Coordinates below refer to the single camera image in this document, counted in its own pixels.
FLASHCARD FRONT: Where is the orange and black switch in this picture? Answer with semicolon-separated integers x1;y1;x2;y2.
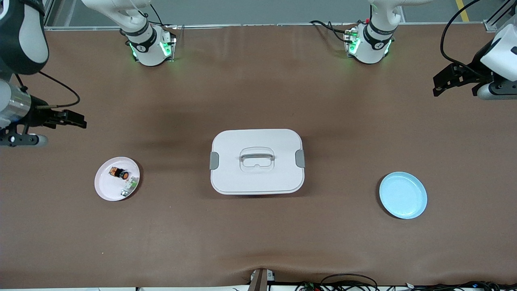
109;166;130;181

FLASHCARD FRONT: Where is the pink round plate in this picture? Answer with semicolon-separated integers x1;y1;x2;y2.
94;156;141;202

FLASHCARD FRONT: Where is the light blue round plate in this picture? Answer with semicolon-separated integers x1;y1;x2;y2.
379;171;428;220

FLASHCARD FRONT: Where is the white lidded storage box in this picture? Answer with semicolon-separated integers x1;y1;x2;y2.
209;129;306;196

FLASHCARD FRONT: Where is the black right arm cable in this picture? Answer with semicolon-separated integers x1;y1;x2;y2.
14;70;81;110

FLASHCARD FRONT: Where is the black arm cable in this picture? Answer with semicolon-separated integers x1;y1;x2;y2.
14;70;81;110
439;0;485;76

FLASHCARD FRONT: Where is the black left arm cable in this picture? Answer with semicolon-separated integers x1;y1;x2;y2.
439;0;485;76

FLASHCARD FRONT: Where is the aluminium frame post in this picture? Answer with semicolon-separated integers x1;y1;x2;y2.
42;0;55;30
483;0;517;33

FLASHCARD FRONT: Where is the green and white switch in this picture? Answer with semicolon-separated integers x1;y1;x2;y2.
120;178;139;198

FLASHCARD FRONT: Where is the black left base cable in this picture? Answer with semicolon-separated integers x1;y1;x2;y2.
310;19;356;44

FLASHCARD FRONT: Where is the black base cable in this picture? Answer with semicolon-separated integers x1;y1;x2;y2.
310;19;356;44
149;4;178;30

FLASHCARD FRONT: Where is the black right base cable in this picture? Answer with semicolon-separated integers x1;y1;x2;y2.
149;4;178;30

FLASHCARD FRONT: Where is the tangled cable bundle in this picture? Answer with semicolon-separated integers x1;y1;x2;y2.
295;280;517;291

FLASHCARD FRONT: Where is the looped black cable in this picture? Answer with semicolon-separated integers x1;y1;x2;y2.
320;273;379;291

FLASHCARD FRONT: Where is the metal table edge bracket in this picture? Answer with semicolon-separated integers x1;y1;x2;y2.
248;268;276;291

